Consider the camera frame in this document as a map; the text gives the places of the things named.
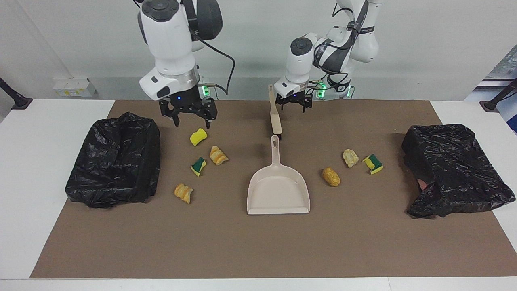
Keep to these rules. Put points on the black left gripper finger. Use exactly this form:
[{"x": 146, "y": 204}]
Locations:
[
  {"x": 280, "y": 104},
  {"x": 307, "y": 104}
]

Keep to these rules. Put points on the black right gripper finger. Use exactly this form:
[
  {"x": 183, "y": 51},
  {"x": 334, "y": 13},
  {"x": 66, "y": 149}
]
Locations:
[
  {"x": 209, "y": 115},
  {"x": 175, "y": 117}
]

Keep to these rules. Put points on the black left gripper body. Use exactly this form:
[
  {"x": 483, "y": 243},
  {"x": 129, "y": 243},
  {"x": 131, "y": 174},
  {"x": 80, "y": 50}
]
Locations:
[{"x": 296, "y": 98}]

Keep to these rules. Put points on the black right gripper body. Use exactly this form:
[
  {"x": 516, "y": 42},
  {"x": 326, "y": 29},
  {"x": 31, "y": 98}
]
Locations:
[{"x": 185, "y": 100}]

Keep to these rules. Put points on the beige hand brush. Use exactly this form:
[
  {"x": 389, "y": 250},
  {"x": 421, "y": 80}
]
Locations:
[{"x": 276, "y": 121}]

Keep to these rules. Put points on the plain yellow sponge piece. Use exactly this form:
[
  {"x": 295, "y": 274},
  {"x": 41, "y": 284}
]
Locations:
[{"x": 198, "y": 137}]

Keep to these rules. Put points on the striped orange croissant piece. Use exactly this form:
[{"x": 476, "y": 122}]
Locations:
[
  {"x": 218, "y": 155},
  {"x": 183, "y": 193}
]

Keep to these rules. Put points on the yellow green sponge piece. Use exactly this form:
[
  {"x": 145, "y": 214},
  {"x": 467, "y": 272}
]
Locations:
[
  {"x": 373, "y": 164},
  {"x": 198, "y": 167}
]

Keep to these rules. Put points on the pale pastry piece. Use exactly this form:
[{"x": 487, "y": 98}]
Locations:
[{"x": 350, "y": 158}]

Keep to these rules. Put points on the golden brown bread roll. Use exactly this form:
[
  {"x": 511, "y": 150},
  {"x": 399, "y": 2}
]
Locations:
[{"x": 331, "y": 177}]

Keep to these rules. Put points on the beige plastic dustpan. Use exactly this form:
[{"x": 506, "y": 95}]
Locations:
[{"x": 278, "y": 190}]

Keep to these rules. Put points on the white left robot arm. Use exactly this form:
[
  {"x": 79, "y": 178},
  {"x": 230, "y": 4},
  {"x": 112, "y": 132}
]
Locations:
[{"x": 301, "y": 60}]

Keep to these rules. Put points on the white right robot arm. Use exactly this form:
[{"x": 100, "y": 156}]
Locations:
[{"x": 169, "y": 40}]

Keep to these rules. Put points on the black bag lined bin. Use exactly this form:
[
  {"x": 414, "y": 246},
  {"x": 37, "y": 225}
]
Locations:
[
  {"x": 109, "y": 161},
  {"x": 456, "y": 169}
]

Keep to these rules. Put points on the white box on table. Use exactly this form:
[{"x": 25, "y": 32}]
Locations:
[{"x": 74, "y": 87}]

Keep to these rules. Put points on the brown paper table mat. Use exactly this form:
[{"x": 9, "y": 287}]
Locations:
[{"x": 258, "y": 242}]

